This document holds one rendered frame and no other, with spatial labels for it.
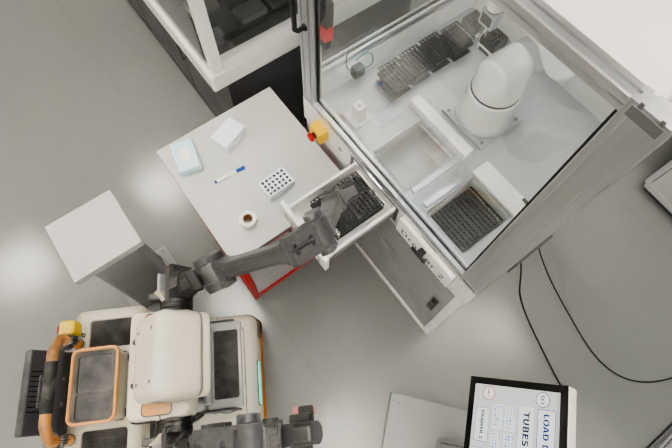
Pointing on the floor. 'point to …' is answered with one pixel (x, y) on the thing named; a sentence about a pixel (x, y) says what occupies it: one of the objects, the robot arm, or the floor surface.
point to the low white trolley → (258, 145)
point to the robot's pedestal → (109, 250)
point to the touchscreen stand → (423, 424)
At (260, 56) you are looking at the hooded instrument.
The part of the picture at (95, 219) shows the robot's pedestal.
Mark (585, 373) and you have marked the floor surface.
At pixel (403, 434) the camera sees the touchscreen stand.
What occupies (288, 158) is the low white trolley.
